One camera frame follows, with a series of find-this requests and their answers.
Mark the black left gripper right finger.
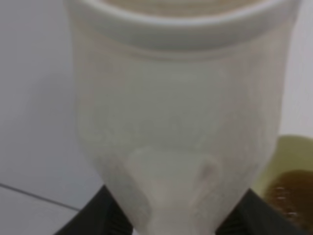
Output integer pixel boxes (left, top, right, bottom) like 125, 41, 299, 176
215, 190, 306, 235

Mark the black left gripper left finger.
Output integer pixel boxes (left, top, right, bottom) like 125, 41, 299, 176
55, 186, 134, 235

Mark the pale yellow plastic cup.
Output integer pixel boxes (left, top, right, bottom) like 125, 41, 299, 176
252, 135, 313, 235

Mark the clear plastic drink bottle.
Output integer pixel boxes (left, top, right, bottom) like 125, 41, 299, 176
65, 0, 301, 235

